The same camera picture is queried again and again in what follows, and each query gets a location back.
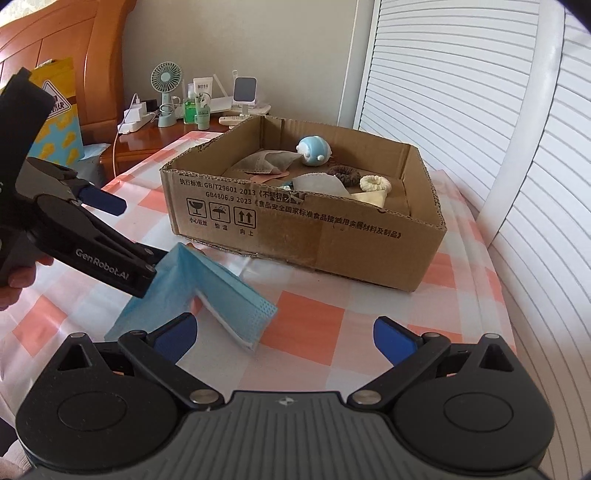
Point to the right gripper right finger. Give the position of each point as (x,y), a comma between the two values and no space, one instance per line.
(414,358)

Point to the light green cup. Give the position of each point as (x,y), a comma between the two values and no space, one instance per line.
(202,117)

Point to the yellow duck pillow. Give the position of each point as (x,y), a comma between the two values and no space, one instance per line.
(59,141)

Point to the white louvered closet doors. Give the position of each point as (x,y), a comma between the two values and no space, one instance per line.
(497,95)

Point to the white remote control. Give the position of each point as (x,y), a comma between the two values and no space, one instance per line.
(232,120)

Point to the cream hair scrunchie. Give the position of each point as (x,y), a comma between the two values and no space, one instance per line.
(375,183)

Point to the wooden nightstand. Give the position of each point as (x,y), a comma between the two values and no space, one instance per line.
(131,149)

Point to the blue surgical face mask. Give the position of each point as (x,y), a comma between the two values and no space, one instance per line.
(185,274)

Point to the green bottle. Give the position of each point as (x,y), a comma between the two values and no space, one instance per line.
(190,105)

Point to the blue plush doll keychain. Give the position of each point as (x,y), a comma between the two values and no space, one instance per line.
(314,151)

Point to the white phone stand mirror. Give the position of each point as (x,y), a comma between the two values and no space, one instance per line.
(244,93)

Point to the yellow cleaning cloth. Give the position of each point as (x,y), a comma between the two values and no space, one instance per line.
(375,198)

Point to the brown hair scrunchie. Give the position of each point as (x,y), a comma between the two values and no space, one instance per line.
(349,176)

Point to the grey stuffed sachet pillow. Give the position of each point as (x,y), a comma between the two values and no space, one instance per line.
(320,183)

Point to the person left hand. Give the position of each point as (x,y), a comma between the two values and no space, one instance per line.
(18,280)

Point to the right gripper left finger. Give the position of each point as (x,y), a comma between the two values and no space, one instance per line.
(154,356)

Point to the floral patchwork sachet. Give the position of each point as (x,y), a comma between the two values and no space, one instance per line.
(287,186)

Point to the white tube bottle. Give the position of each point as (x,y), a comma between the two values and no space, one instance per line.
(203,87)

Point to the grey sachet bag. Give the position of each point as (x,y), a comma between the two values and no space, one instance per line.
(267,162)

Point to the green desk fan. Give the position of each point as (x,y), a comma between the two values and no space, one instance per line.
(165,78)

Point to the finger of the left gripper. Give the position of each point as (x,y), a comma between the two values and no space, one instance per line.
(144,259)
(104,201)

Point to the brown cardboard box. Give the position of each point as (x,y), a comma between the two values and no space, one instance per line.
(392,245)

